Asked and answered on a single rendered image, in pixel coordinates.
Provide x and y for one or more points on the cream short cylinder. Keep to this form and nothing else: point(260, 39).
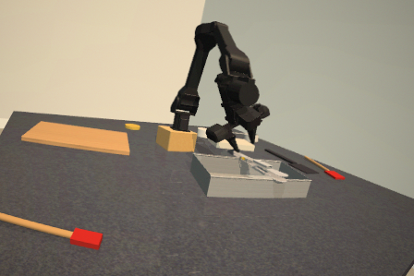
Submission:
point(201, 132)

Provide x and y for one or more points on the yellow flat disc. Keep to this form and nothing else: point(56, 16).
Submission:
point(132, 127)

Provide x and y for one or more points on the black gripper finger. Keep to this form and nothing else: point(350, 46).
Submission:
point(232, 141)
point(252, 135)

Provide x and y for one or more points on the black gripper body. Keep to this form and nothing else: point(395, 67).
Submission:
point(218, 133)

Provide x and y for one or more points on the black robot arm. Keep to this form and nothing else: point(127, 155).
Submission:
point(235, 84)

